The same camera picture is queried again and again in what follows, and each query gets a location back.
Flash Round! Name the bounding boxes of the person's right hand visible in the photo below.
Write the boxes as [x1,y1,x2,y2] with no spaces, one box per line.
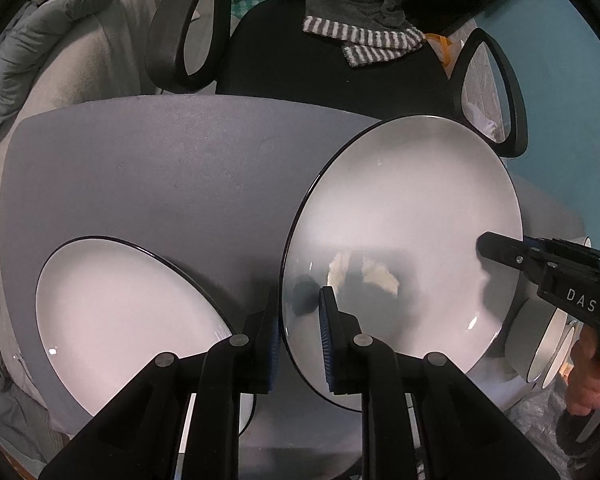
[565,326,600,417]

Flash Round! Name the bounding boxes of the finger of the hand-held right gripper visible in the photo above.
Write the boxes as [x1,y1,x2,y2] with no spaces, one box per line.
[525,237,600,273]
[475,231,546,281]

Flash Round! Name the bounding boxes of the orange plastic bag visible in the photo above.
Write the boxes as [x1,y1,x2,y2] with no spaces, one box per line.
[425,32,453,68]

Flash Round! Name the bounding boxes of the grey towel with striped edge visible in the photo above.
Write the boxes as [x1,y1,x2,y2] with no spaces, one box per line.
[300,0,426,68]

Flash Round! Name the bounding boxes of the beige blanket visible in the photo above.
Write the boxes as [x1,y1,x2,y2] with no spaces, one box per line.
[10,0,216,126]

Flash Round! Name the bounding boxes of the grey duvet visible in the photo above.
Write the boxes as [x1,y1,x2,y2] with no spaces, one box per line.
[0,0,117,151]

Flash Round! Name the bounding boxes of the clear crumpled plastic bag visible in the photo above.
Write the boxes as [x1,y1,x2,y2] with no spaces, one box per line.
[505,385,581,461]

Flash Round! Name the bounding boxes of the white quilted mat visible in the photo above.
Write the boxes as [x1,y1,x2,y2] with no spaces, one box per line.
[450,35,511,146]

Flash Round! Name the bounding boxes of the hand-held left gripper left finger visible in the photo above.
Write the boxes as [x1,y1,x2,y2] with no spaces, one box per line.
[39,305,281,480]

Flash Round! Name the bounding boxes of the black office chair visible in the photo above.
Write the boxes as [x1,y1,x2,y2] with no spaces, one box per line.
[145,0,528,161]

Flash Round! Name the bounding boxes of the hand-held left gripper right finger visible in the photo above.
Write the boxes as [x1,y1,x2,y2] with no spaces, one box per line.
[318,285,561,480]

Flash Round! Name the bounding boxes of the white plate stack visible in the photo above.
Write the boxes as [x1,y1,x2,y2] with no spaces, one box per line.
[505,297,568,383]
[35,236,256,426]

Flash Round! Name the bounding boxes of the large white black-rimmed plate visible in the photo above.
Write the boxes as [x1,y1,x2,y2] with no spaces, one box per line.
[279,115,525,413]

